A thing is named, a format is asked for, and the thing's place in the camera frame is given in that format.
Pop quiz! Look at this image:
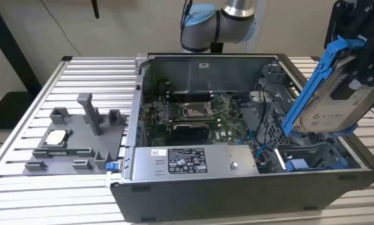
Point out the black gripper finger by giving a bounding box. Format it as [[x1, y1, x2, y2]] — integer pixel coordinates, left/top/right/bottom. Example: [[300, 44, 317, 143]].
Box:
[[324, 0, 344, 50], [352, 30, 374, 87]]

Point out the hard disk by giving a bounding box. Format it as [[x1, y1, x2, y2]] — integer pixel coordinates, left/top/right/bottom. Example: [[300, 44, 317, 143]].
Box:
[[283, 35, 374, 138], [285, 158, 349, 171]]

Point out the black wire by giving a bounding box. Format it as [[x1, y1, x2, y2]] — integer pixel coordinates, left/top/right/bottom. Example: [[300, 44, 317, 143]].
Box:
[[254, 82, 289, 150]]

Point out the grey metal disk bay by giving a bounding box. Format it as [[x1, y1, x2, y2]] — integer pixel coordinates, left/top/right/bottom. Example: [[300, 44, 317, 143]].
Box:
[[256, 63, 364, 174]]

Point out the metal socket cover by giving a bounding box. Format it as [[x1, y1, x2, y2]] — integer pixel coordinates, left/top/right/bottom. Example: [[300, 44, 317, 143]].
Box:
[[206, 97, 233, 113]]

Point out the black RAM slots row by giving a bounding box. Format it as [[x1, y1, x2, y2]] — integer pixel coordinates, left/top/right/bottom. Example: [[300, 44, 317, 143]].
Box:
[[173, 90, 217, 100]]

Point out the green motherboard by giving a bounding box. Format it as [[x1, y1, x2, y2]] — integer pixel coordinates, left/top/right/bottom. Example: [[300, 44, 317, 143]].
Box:
[[142, 93, 257, 147]]

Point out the CPU socket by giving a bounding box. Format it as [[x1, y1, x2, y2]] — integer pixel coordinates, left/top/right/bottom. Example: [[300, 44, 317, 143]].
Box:
[[182, 103, 212, 119]]

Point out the thin metal locking lever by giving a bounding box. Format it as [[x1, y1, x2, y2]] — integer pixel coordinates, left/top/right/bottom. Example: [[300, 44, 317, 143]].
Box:
[[169, 90, 185, 105]]

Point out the black graphics card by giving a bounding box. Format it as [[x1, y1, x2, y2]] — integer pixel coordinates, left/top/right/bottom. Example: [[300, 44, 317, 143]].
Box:
[[170, 118, 222, 145]]

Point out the silver power supply unit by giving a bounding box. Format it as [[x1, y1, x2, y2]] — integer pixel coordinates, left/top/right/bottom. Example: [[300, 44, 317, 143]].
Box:
[[132, 144, 260, 181]]

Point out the black open PC case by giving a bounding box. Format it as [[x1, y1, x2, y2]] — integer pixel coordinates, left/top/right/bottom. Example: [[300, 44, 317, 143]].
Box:
[[105, 52, 374, 223]]

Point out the black antenna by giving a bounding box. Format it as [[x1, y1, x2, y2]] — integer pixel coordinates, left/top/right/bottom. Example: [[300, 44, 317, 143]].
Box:
[[92, 0, 101, 19]]

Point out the blue case latch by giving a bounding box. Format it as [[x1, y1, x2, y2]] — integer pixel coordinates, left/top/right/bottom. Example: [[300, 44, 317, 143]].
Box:
[[106, 161, 121, 173]]

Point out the grey parts rack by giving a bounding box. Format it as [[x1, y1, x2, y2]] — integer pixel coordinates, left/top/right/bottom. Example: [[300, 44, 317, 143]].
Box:
[[24, 93, 130, 176]]

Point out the silver CPU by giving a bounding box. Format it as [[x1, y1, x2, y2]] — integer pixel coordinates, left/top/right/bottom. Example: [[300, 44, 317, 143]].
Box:
[[46, 130, 72, 145]]

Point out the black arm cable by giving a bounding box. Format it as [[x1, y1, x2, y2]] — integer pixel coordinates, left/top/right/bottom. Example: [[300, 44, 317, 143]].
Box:
[[182, 0, 194, 26]]

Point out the blue wire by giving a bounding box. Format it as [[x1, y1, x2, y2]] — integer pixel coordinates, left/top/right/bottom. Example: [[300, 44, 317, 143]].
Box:
[[238, 138, 272, 164]]

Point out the dark furniture frame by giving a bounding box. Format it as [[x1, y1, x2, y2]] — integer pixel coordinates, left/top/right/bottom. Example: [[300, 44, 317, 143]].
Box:
[[0, 0, 45, 130]]

